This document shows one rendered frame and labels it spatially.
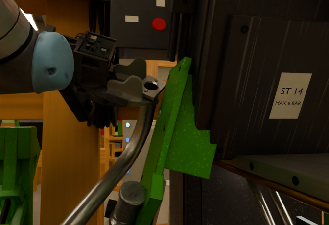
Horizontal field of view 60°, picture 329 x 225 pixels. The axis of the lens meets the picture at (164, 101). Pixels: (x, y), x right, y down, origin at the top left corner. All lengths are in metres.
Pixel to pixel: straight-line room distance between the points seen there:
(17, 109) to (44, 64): 0.54
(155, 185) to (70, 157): 0.42
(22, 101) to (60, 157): 0.21
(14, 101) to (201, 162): 0.61
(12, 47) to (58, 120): 0.45
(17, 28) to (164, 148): 0.23
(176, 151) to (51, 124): 0.44
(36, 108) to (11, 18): 0.56
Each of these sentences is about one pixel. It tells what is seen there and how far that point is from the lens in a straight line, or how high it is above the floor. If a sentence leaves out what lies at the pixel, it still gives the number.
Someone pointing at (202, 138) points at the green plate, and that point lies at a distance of 0.42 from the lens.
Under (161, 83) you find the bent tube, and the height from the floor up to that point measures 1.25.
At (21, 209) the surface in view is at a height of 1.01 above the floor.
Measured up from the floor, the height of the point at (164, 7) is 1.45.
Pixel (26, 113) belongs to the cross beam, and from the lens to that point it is 0.88.
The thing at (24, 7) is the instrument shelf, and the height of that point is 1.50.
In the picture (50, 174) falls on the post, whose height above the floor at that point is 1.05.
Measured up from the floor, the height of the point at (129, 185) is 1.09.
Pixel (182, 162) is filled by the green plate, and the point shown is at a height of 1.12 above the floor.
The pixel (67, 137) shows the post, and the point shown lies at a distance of 0.77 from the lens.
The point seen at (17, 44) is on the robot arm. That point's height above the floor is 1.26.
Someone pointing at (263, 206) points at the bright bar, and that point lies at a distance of 0.43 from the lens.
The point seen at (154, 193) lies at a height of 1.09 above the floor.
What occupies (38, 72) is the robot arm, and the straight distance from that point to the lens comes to 0.37.
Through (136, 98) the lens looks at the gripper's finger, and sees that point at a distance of 0.48.
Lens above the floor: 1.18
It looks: 4 degrees up
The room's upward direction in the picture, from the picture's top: straight up
